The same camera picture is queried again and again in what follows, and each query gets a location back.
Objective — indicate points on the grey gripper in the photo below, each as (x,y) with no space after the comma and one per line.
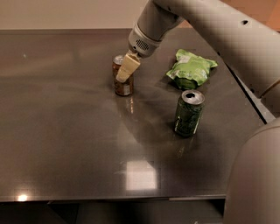
(142,44)

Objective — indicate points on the orange soda can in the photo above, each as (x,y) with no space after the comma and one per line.
(122,89)

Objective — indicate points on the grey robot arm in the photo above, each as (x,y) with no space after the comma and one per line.
(252,51)

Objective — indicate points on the green rice chip bag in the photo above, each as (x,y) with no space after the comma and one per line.
(190,71)

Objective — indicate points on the green soda can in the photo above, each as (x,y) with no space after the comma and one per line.
(188,113)

